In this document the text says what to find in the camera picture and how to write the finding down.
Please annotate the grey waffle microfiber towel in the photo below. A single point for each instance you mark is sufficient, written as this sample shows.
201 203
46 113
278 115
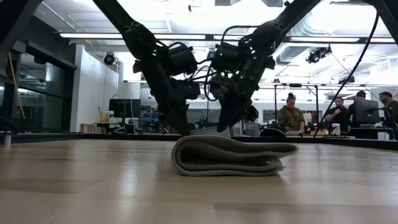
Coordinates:
230 155

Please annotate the black monitor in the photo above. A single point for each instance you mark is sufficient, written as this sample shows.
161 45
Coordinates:
124 108

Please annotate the black ceiling camera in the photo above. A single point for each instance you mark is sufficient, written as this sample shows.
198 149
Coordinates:
109 58

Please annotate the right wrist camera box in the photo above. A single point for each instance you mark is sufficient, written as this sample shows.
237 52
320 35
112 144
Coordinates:
222 87

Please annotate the black metal rig frame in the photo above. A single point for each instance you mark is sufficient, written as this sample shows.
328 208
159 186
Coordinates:
317 105

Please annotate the grey monitor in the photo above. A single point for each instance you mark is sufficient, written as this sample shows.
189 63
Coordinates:
367 110

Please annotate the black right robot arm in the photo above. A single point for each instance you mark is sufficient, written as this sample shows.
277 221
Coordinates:
280 25

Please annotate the person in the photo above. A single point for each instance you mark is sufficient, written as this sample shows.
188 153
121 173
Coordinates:
337 112
360 94
388 107
291 113

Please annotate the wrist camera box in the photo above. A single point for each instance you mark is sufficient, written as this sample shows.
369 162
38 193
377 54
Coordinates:
186 89
222 87

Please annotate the black ceiling spotlight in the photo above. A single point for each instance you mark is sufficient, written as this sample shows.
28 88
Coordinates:
318 53

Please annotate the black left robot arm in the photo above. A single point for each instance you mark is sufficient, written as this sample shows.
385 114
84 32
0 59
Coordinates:
136 34

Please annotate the white LED light bar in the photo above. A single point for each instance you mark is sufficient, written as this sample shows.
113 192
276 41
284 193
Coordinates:
93 36
323 39

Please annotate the black dome object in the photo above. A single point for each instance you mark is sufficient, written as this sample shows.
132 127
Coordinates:
272 132

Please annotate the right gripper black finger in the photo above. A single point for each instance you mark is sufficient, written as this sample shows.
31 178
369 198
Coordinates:
231 116

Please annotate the white wipes container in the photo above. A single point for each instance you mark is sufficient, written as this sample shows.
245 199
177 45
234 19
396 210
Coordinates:
335 129

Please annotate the grey cylindrical post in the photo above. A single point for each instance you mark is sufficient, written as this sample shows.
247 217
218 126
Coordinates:
7 139

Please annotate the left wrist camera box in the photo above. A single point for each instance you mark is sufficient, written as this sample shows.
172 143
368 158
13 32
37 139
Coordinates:
186 89

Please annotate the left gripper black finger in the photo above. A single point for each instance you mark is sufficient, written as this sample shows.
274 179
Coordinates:
182 124

